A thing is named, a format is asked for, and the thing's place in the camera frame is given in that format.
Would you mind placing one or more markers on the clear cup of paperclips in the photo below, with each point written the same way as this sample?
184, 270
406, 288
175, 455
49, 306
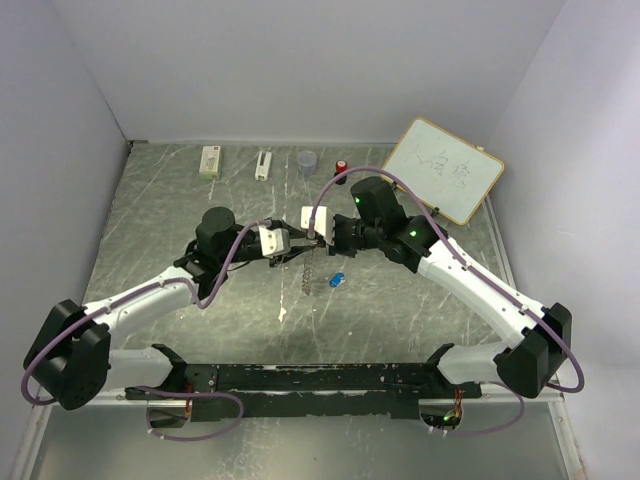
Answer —
307, 162

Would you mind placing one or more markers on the yellow framed whiteboard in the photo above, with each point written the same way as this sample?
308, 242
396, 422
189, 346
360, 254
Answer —
444, 171

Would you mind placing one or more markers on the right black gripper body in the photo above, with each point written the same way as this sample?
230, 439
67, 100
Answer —
345, 236

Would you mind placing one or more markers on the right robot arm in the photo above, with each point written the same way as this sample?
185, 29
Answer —
534, 339

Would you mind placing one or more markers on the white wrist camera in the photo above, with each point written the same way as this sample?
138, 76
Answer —
324, 222
274, 242

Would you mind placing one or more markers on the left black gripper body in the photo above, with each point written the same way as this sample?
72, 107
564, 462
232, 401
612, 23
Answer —
272, 259

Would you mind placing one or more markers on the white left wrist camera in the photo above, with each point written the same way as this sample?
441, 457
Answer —
274, 242

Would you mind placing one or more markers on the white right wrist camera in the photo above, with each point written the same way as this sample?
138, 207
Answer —
324, 222

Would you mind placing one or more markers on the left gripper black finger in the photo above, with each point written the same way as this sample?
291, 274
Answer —
294, 252
285, 232

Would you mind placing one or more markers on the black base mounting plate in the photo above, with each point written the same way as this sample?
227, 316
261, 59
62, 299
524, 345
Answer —
286, 391

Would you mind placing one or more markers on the white stapler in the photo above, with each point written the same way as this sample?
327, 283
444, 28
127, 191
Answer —
263, 165

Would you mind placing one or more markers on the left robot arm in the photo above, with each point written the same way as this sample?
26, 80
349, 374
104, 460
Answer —
78, 351

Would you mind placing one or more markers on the aluminium rail frame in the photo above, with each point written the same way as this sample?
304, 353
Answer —
74, 357

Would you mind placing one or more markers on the green white staple box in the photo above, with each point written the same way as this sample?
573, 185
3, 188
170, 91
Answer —
210, 162

